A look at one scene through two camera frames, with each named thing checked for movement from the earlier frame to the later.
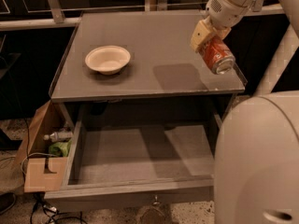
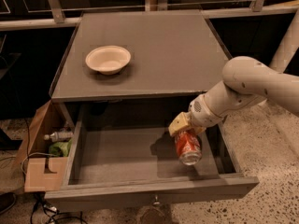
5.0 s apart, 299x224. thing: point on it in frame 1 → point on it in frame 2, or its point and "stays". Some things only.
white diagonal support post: x=282 y=59 stays
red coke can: x=218 y=55 → x=188 y=147
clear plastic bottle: x=58 y=136 stays
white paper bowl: x=107 y=59 stays
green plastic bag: x=60 y=148 stays
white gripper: x=224 y=12 → x=200 y=115
